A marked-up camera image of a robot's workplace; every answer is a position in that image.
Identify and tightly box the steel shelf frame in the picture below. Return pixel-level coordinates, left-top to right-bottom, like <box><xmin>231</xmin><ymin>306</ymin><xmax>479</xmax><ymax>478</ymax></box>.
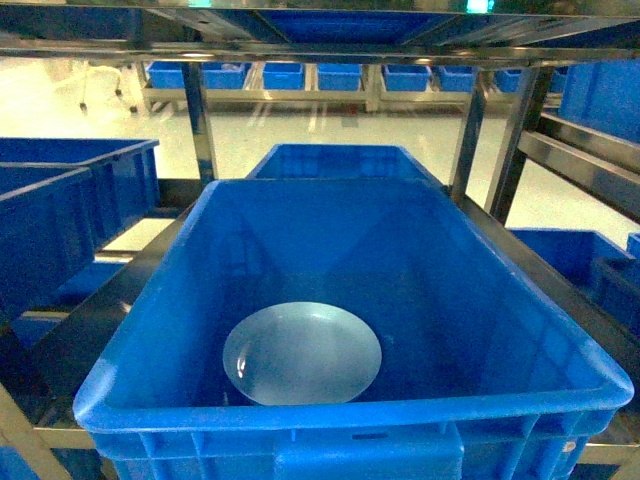
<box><xmin>0</xmin><ymin>0</ymin><xmax>640</xmax><ymax>480</ymax></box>

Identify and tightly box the blue bin left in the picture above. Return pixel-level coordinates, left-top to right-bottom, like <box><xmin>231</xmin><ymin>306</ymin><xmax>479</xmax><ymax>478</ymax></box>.
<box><xmin>1</xmin><ymin>137</ymin><xmax>160</xmax><ymax>319</ymax></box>

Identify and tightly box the large blue bin front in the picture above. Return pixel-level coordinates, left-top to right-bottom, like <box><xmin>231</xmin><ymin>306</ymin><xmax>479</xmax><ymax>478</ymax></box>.
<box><xmin>73</xmin><ymin>179</ymin><xmax>634</xmax><ymax>479</ymax></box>

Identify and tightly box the light blue round plate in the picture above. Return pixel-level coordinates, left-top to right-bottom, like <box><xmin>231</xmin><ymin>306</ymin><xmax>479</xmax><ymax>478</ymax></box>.
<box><xmin>222</xmin><ymin>302</ymin><xmax>382</xmax><ymax>406</ymax></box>

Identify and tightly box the blue bin behind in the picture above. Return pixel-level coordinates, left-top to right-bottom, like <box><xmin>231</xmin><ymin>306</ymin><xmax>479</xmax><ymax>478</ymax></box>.
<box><xmin>246</xmin><ymin>144</ymin><xmax>443</xmax><ymax>189</ymax></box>

